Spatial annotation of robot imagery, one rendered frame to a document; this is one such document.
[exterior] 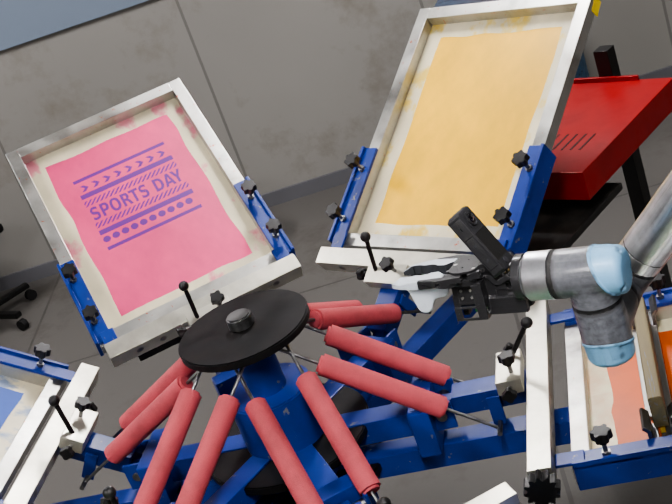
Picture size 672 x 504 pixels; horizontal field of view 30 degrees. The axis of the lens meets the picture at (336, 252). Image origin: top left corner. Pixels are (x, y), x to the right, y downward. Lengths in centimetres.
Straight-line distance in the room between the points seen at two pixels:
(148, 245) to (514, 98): 112
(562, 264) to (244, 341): 108
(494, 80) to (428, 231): 47
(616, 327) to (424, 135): 173
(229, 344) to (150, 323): 65
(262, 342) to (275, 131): 419
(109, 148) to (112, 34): 290
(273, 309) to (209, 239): 82
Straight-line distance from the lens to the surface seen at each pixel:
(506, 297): 192
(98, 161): 389
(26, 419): 324
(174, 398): 288
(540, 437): 263
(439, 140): 350
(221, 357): 274
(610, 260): 184
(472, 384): 286
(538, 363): 286
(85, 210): 378
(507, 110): 343
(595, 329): 190
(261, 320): 282
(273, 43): 671
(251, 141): 689
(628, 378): 289
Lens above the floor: 256
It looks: 24 degrees down
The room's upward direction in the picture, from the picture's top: 20 degrees counter-clockwise
